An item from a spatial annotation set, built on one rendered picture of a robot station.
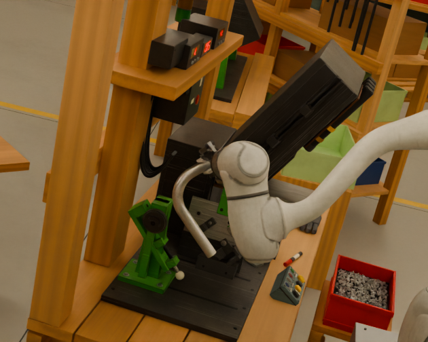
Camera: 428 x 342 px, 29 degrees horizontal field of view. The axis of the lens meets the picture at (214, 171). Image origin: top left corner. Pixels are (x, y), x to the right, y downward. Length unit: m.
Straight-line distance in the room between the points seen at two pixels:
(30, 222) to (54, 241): 2.56
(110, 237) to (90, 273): 0.13
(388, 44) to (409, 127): 3.13
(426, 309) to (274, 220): 0.59
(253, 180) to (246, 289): 0.82
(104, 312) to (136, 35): 0.80
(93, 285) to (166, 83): 0.67
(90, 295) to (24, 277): 1.77
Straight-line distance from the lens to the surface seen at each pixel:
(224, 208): 2.67
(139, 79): 2.28
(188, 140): 2.76
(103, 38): 1.97
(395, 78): 9.68
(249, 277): 2.70
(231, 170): 1.87
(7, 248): 4.46
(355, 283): 2.91
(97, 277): 2.56
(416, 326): 2.31
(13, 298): 4.05
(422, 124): 2.00
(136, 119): 2.41
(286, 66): 5.90
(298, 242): 3.03
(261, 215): 1.89
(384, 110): 5.49
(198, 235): 2.27
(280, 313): 2.55
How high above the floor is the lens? 2.17
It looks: 21 degrees down
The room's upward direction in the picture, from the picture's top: 13 degrees clockwise
